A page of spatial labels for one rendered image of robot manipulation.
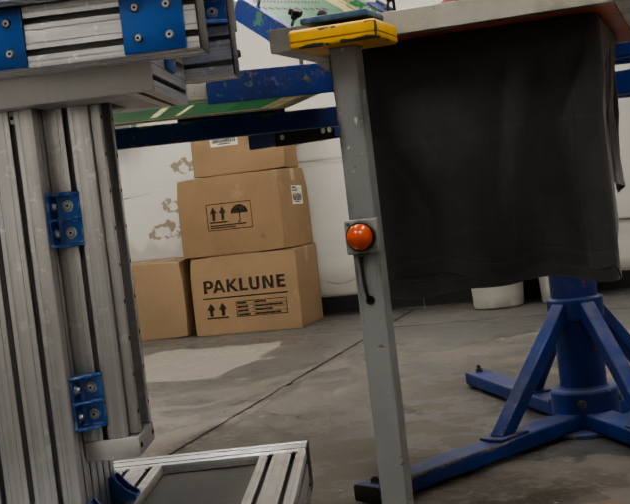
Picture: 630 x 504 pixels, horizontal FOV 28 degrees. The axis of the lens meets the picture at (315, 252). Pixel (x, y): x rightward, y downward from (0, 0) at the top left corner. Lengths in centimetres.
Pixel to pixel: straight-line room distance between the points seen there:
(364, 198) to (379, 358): 23
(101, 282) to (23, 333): 15
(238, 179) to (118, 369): 461
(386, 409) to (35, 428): 56
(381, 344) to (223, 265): 486
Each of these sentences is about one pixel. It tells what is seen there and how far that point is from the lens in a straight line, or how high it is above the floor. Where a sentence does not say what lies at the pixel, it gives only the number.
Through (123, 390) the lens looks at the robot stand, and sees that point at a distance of 206.
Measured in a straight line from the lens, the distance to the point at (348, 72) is 183.
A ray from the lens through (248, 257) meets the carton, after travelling 662.
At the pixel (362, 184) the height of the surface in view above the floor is 72.
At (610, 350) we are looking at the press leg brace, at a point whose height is 23.
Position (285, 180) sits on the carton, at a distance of 662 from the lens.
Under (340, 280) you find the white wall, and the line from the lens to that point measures 698.
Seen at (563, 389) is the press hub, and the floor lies 11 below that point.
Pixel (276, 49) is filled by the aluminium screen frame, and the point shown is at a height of 96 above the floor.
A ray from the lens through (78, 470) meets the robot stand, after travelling 204.
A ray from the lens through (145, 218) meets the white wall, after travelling 736.
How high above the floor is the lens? 73
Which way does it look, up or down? 3 degrees down
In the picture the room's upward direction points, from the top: 7 degrees counter-clockwise
